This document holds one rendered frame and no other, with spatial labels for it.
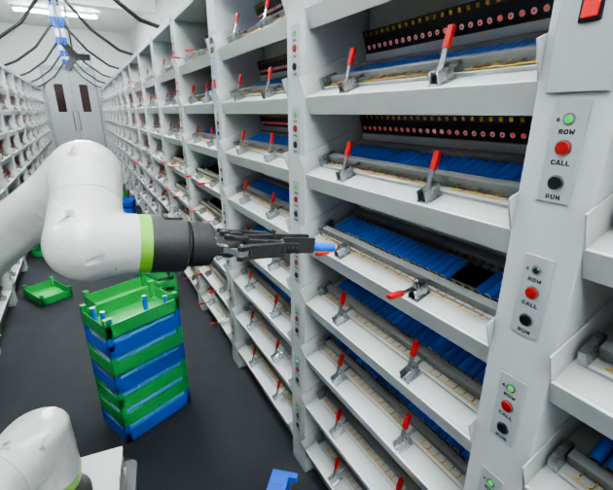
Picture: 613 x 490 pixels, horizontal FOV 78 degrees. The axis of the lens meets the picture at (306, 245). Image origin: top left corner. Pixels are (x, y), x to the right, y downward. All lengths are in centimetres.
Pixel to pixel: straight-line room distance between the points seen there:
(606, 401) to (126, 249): 67
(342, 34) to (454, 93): 51
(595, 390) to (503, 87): 42
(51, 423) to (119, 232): 58
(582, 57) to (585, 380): 41
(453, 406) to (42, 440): 85
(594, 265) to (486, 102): 27
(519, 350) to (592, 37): 41
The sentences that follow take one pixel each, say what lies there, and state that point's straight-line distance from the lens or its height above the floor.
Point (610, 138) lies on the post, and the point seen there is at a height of 123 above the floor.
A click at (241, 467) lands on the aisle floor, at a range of 167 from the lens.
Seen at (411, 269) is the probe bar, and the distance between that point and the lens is 84.
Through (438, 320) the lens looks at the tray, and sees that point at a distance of 75.
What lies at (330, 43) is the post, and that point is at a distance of 110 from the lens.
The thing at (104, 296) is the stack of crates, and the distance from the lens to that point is 209.
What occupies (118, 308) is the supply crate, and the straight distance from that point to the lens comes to 179.
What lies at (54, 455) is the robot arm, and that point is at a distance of 108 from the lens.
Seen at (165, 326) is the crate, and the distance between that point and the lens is 169.
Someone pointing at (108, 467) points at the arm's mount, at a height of 37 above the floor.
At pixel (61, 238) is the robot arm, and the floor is 110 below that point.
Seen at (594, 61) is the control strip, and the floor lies 131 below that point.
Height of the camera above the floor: 126
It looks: 19 degrees down
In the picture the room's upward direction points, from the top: straight up
